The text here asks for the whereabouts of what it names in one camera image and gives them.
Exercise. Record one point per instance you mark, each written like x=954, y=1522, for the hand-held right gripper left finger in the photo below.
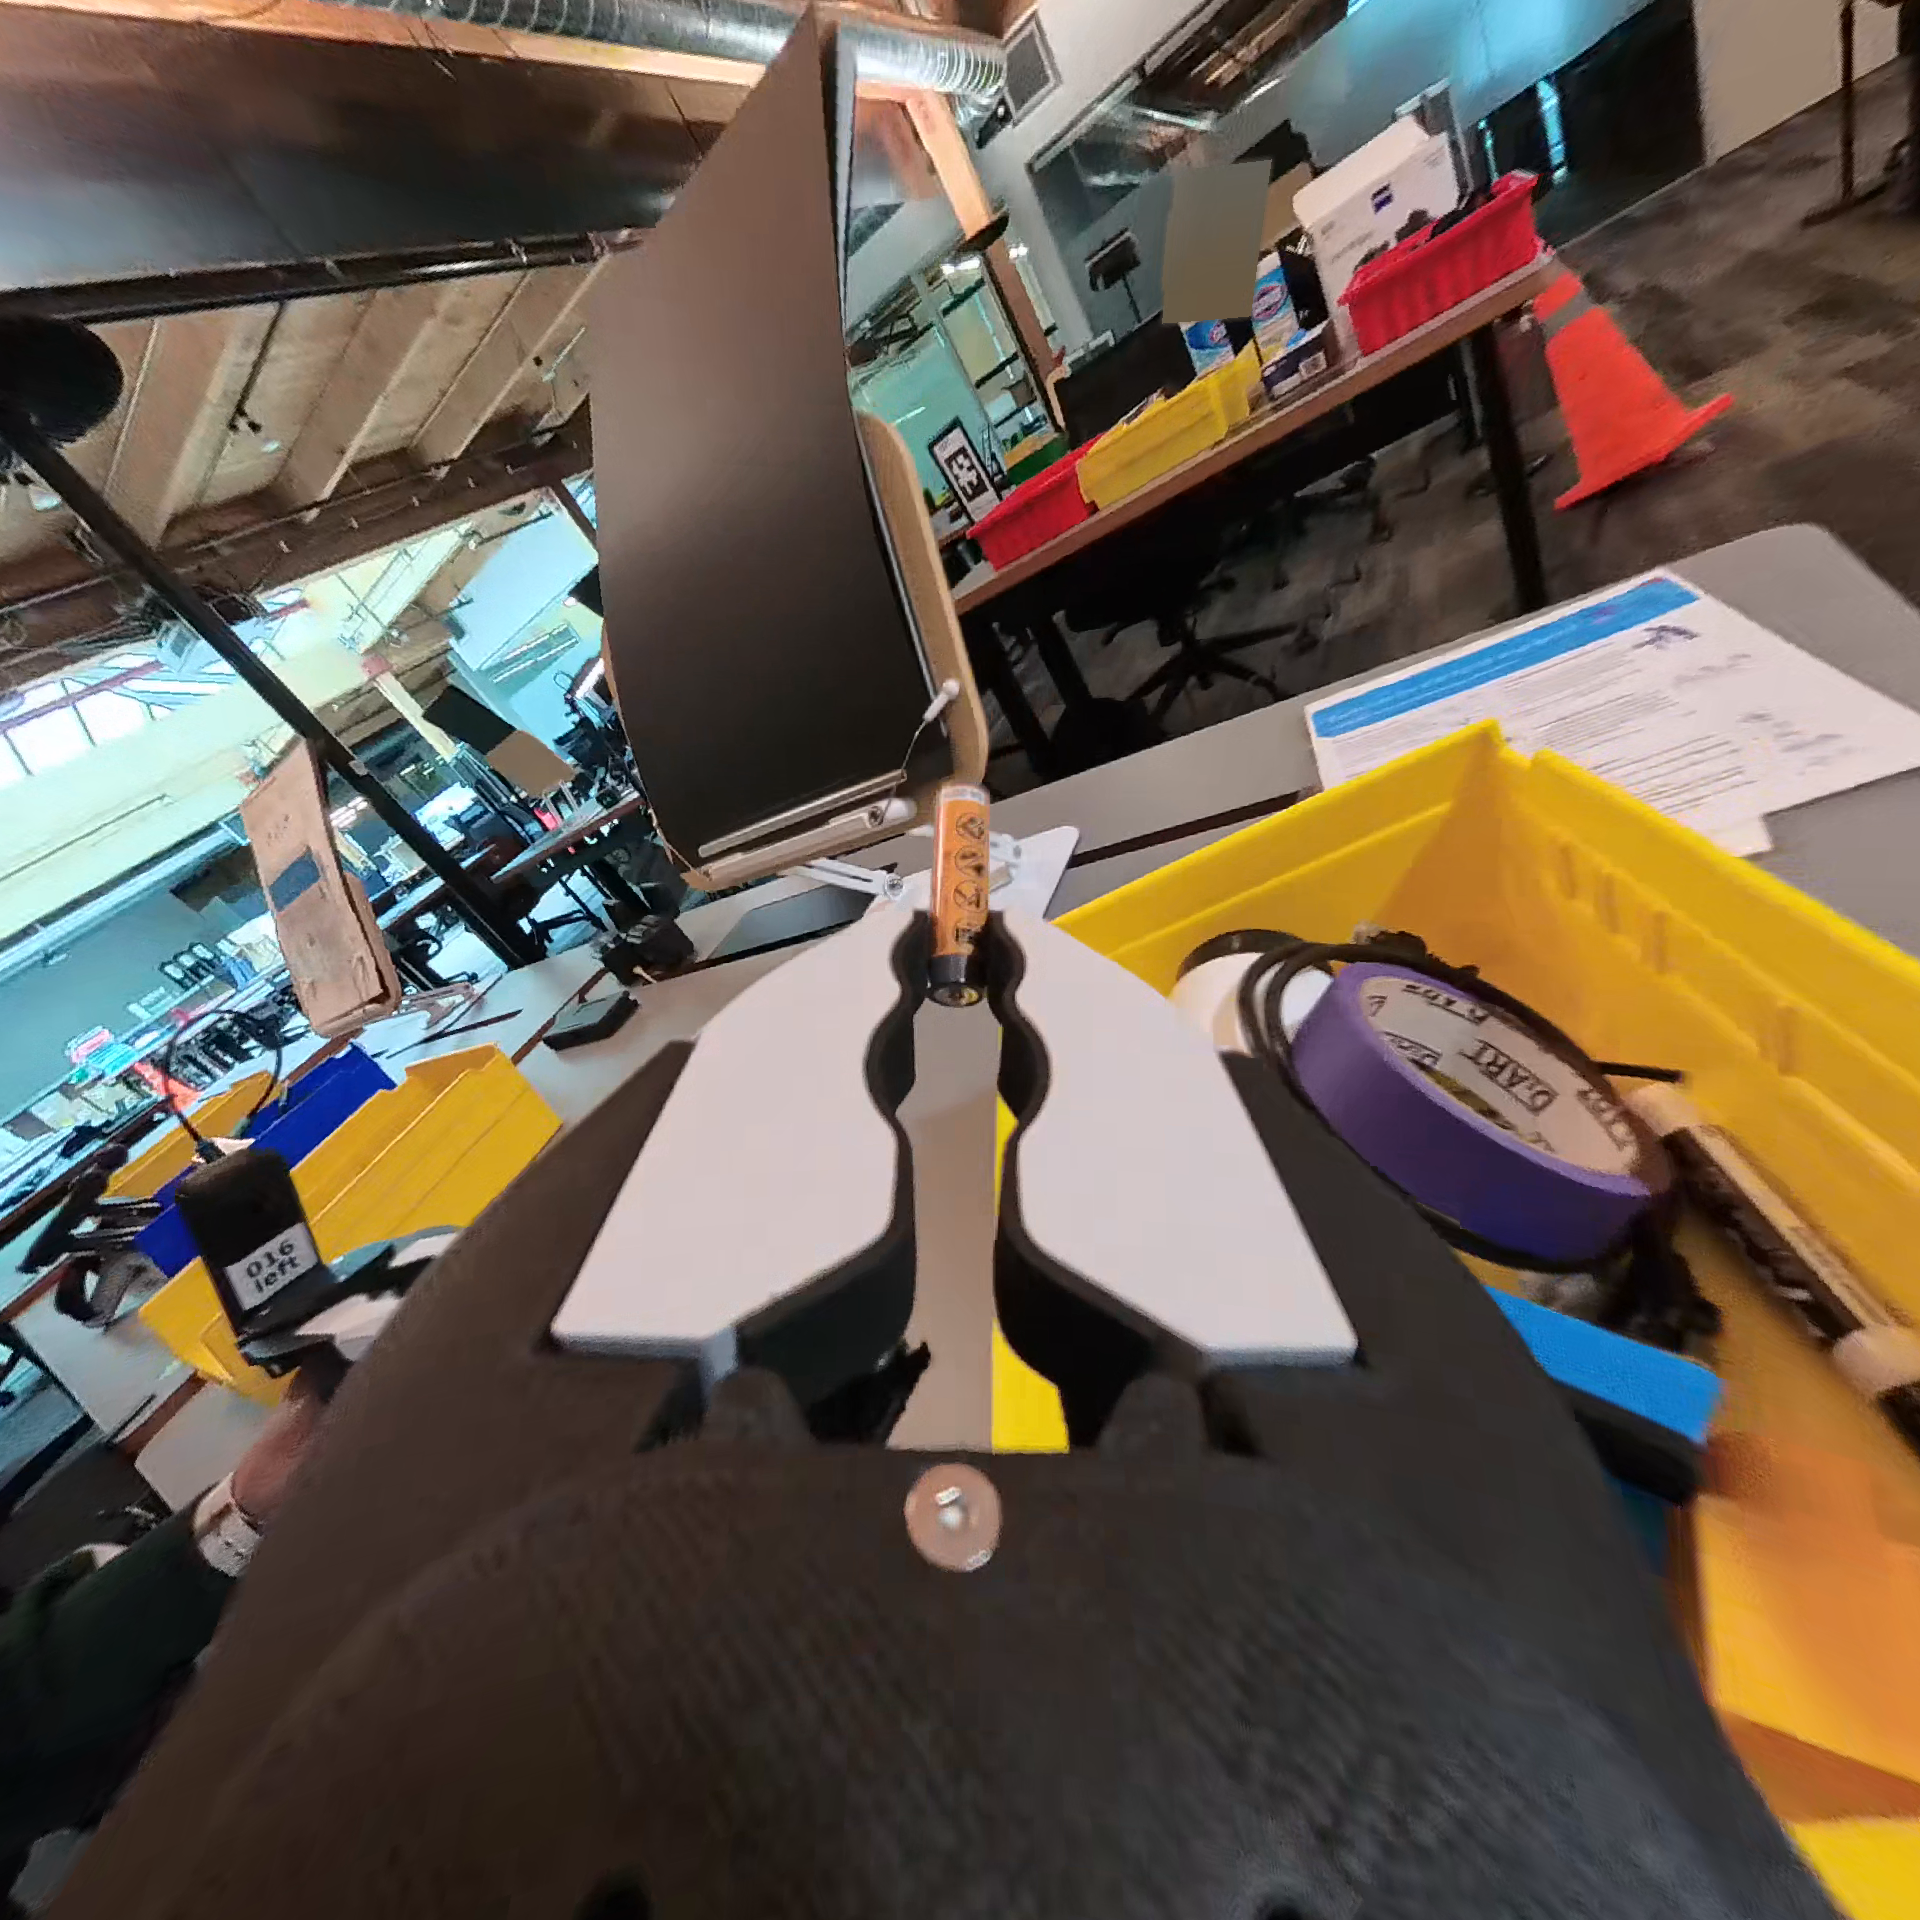
x=735, y=1185

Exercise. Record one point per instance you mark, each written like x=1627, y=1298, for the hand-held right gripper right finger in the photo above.
x=1170, y=1201

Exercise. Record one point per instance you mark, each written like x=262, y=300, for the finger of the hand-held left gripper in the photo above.
x=369, y=1290

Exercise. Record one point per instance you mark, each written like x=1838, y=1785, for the orange battery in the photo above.
x=960, y=886

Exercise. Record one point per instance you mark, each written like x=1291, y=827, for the person's left forearm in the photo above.
x=89, y=1651

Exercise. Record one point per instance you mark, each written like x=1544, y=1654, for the grey desk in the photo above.
x=599, y=1074

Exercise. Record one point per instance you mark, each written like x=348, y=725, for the person's left hand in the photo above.
x=271, y=1465

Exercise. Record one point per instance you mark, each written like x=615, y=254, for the blue plastic bin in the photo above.
x=322, y=1102

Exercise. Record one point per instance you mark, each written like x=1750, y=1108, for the white roll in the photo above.
x=1215, y=1005

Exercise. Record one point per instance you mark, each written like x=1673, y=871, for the black charger dock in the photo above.
x=593, y=1020

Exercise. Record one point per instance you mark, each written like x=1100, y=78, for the black power adapter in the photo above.
x=644, y=949

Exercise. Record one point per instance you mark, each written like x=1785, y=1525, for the purple tape roll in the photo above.
x=1425, y=1155

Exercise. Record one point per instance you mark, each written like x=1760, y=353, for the silver wristwatch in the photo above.
x=230, y=1531

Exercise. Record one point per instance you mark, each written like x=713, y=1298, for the cardboard board on stand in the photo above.
x=316, y=886

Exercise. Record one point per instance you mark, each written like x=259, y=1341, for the white tablet stand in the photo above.
x=1035, y=862

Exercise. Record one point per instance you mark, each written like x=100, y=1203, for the blue block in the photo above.
x=1622, y=1382

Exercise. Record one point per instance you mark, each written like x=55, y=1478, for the black pole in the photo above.
x=225, y=645

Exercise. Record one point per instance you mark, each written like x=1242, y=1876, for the black white marker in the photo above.
x=1769, y=1245

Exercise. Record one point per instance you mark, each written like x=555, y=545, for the black tablet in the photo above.
x=750, y=525

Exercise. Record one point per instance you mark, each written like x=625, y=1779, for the printed paper sheet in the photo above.
x=1622, y=706

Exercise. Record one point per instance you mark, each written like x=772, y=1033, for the small red plastic bin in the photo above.
x=1035, y=518

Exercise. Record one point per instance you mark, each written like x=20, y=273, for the small marker sign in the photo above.
x=966, y=466

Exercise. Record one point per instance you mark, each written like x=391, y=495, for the small yellow plastic bin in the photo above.
x=1161, y=443

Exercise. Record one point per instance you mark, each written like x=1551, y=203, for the orange object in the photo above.
x=1828, y=1590

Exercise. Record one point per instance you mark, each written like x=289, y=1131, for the wooden table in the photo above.
x=1512, y=481

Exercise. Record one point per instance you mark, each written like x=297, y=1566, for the wipes canister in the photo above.
x=1289, y=331
x=1218, y=346

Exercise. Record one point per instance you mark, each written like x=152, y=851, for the orange traffic cone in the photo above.
x=1611, y=405

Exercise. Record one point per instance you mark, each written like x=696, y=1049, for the large red plastic bin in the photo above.
x=1440, y=294

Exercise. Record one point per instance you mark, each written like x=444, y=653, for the white cardboard box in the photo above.
x=1371, y=195

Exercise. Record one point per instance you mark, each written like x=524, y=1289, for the silver ventilation ducts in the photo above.
x=902, y=53

